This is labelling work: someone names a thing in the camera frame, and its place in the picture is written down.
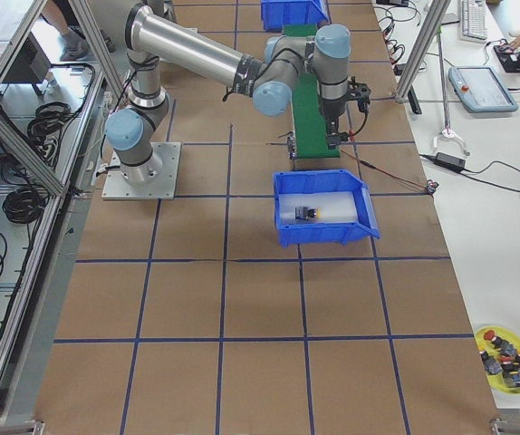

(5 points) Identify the red black wire pair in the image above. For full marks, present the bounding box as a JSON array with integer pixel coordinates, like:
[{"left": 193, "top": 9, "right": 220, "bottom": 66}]
[{"left": 340, "top": 149, "right": 438, "bottom": 195}]

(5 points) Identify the blue bin right side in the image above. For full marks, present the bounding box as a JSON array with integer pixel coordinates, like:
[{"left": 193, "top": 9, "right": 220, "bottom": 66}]
[{"left": 273, "top": 169, "right": 380, "bottom": 247}]

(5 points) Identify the blue bin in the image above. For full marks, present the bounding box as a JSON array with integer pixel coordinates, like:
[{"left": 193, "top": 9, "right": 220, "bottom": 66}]
[
  {"left": 261, "top": 0, "right": 329, "bottom": 32},
  {"left": 273, "top": 169, "right": 380, "bottom": 247}
]

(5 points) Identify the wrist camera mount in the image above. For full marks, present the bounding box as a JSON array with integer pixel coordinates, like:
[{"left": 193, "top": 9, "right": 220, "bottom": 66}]
[{"left": 348, "top": 76, "right": 371, "bottom": 113}]

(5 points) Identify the black power adapter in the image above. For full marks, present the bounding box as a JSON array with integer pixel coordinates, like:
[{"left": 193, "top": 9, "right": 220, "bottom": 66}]
[{"left": 433, "top": 152, "right": 466, "bottom": 173}]

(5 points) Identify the white keyboard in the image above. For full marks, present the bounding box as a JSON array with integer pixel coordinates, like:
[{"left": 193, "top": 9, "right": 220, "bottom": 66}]
[{"left": 457, "top": 0, "right": 487, "bottom": 44}]

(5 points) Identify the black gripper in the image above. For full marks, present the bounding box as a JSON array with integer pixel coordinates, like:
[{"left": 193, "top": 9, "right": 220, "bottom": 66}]
[{"left": 321, "top": 97, "right": 346, "bottom": 149}]

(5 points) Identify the green conveyor belt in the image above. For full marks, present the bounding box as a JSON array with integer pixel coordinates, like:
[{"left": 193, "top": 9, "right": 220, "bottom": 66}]
[{"left": 282, "top": 24, "right": 342, "bottom": 160}]

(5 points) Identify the yellow push button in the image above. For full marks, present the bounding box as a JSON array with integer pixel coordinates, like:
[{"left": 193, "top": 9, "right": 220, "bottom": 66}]
[{"left": 294, "top": 206, "right": 320, "bottom": 222}]

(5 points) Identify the blue bin left side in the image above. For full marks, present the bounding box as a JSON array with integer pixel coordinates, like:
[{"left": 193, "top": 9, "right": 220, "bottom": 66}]
[{"left": 261, "top": 0, "right": 329, "bottom": 32}]

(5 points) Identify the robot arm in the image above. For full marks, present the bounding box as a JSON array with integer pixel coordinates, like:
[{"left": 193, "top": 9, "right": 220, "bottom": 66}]
[{"left": 98, "top": 1, "right": 351, "bottom": 147}]

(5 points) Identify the white foam pad right bin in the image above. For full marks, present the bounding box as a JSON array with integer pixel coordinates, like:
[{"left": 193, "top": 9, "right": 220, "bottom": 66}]
[{"left": 276, "top": 191, "right": 359, "bottom": 225}]

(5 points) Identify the teach pendant tablet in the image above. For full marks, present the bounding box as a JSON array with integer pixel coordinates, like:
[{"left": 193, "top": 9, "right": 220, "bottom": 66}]
[{"left": 448, "top": 66, "right": 518, "bottom": 113}]

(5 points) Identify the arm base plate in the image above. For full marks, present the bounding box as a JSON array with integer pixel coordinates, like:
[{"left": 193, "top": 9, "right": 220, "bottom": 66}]
[{"left": 102, "top": 142, "right": 181, "bottom": 200}]

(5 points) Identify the aluminium frame post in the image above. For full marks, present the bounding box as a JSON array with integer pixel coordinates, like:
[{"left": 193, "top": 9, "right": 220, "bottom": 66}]
[{"left": 395, "top": 0, "right": 450, "bottom": 102}]

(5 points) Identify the yellow plate with buttons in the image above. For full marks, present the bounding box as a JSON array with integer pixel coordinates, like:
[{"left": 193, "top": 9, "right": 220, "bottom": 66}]
[{"left": 474, "top": 325, "right": 520, "bottom": 394}]

